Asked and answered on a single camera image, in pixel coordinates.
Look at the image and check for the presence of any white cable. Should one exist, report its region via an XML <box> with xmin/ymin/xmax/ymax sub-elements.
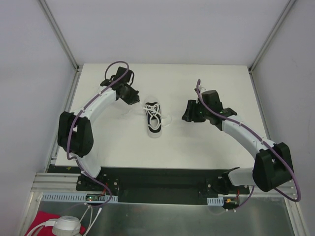
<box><xmin>26</xmin><ymin>206</ymin><xmax>103</xmax><ymax>236</ymax></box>

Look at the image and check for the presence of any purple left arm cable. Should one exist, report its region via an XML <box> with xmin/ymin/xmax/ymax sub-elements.
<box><xmin>66</xmin><ymin>60</ymin><xmax>130</xmax><ymax>206</ymax></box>

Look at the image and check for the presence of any white shoelace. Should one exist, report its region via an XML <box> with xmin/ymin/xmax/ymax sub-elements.
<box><xmin>120</xmin><ymin>102</ymin><xmax>173</xmax><ymax>128</ymax></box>

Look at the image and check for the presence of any left grey cable duct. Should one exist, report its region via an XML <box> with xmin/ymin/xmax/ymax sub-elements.
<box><xmin>42</xmin><ymin>193</ymin><xmax>119</xmax><ymax>204</ymax></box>

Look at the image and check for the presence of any right grey cable duct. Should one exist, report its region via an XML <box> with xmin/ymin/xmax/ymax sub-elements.
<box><xmin>207</xmin><ymin>196</ymin><xmax>224</xmax><ymax>207</ymax></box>

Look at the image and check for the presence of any left aluminium corner post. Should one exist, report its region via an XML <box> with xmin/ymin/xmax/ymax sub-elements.
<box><xmin>36</xmin><ymin>0</ymin><xmax>80</xmax><ymax>71</ymax></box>

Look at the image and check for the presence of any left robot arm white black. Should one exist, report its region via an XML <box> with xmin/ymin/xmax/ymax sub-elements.
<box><xmin>57</xmin><ymin>66</ymin><xmax>140</xmax><ymax>191</ymax></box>

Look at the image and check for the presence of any right aluminium corner post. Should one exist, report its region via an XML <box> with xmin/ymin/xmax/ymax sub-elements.
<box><xmin>248</xmin><ymin>0</ymin><xmax>297</xmax><ymax>75</ymax></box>

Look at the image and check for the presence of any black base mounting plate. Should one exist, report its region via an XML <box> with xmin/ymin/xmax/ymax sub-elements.
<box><xmin>75</xmin><ymin>166</ymin><xmax>250</xmax><ymax>205</ymax></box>

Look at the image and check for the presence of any aluminium corner post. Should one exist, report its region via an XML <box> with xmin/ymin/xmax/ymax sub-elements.
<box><xmin>36</xmin><ymin>0</ymin><xmax>80</xmax><ymax>71</ymax></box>
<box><xmin>248</xmin><ymin>0</ymin><xmax>297</xmax><ymax>75</ymax></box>

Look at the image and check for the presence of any black white canvas sneaker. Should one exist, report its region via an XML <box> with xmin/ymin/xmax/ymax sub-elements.
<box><xmin>143</xmin><ymin>102</ymin><xmax>162</xmax><ymax>138</ymax></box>

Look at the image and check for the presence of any aluminium frame rail front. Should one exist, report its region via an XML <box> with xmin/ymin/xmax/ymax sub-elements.
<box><xmin>31</xmin><ymin>172</ymin><xmax>298</xmax><ymax>197</ymax></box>

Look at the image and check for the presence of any red cloth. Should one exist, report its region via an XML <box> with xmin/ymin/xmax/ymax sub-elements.
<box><xmin>25</xmin><ymin>211</ymin><xmax>86</xmax><ymax>236</ymax></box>

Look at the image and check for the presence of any white bottle cap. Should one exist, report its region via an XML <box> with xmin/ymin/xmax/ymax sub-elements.
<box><xmin>52</xmin><ymin>216</ymin><xmax>81</xmax><ymax>236</ymax></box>

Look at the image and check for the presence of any grey cable duct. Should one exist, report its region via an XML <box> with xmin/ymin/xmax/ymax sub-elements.
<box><xmin>42</xmin><ymin>193</ymin><xmax>119</xmax><ymax>204</ymax></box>
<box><xmin>207</xmin><ymin>196</ymin><xmax>224</xmax><ymax>207</ymax></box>

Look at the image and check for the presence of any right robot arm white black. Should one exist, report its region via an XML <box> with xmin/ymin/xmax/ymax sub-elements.
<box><xmin>182</xmin><ymin>89</ymin><xmax>293</xmax><ymax>194</ymax></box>

